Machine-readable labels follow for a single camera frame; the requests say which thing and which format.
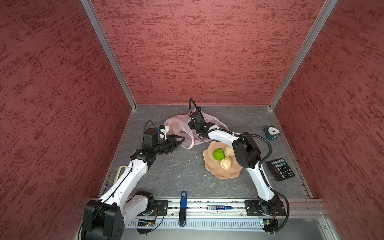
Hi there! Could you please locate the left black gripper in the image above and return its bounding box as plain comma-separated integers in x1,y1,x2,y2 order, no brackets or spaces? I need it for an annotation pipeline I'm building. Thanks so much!
154,133,186,154

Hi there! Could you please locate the pink fruit-print plastic bag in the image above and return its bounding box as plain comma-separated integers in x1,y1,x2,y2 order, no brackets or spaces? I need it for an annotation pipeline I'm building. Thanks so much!
164,114,236,150

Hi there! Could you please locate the fake green round fruit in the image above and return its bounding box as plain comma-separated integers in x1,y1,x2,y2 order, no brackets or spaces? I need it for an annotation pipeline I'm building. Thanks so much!
212,149,226,161

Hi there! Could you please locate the pink scalloped plastic bowl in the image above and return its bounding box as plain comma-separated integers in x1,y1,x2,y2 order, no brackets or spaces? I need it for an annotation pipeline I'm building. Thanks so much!
203,141,243,179

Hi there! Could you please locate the fake pale yellow fruit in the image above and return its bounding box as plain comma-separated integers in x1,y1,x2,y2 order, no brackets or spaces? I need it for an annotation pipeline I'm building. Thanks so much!
220,156,233,171

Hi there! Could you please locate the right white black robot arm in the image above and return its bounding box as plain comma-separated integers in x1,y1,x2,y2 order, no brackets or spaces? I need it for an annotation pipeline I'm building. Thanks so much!
189,118,283,216

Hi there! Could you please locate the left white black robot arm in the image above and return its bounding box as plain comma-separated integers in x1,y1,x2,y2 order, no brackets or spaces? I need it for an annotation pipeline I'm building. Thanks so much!
77,135,185,240

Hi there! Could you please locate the yellow calculator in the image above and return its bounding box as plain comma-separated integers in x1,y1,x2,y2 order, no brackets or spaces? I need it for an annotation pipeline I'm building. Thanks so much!
116,166,128,180

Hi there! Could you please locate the blue black handheld tool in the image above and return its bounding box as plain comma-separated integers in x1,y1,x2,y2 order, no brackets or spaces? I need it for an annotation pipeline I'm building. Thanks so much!
178,191,187,228

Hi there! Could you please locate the small teal alarm clock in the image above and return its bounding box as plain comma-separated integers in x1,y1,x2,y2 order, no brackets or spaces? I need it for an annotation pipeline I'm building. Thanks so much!
263,126,281,140

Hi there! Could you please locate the blue marker pen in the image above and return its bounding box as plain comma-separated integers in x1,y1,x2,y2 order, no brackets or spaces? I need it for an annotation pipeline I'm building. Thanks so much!
207,205,233,211

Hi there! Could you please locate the left small circuit board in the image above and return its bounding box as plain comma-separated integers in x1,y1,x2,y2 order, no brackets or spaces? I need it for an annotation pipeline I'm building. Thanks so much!
137,219,157,228

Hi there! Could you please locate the small circuit board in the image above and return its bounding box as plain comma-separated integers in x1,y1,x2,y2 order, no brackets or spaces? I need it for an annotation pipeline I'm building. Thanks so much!
263,219,279,234
137,219,157,228

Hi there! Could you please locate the black calculator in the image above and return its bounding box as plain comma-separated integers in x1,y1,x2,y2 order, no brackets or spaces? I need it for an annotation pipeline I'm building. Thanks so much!
266,158,295,182

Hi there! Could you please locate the right small circuit board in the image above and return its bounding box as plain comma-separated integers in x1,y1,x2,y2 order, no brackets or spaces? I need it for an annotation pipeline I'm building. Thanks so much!
263,219,279,234

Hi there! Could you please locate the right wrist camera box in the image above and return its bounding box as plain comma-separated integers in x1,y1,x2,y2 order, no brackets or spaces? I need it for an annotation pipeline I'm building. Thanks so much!
189,111,204,122

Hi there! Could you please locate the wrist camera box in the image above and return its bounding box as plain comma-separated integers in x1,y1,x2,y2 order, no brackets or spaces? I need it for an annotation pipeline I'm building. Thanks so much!
189,111,204,122
142,125,169,148

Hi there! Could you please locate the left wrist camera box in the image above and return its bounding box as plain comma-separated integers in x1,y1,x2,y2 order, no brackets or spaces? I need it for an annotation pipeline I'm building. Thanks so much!
142,125,169,148

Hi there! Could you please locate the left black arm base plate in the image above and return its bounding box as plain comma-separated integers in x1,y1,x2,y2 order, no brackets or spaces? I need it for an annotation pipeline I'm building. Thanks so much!
137,199,169,217

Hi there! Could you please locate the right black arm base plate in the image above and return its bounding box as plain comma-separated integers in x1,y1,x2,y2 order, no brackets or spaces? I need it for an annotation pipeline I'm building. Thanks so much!
245,200,287,217

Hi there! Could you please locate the aluminium front rail frame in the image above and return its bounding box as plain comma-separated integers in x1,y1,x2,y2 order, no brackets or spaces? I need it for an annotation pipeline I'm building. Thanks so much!
122,197,339,240

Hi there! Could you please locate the left aluminium corner post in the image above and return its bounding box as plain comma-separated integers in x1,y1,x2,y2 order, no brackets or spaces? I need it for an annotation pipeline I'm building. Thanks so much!
81,0,137,111

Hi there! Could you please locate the aluminium corner post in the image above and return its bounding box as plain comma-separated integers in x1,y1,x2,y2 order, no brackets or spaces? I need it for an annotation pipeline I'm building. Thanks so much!
269,0,338,112
81,0,137,111

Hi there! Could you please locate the right aluminium corner post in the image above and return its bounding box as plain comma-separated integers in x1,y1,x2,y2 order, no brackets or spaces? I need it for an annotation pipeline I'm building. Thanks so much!
269,0,338,112

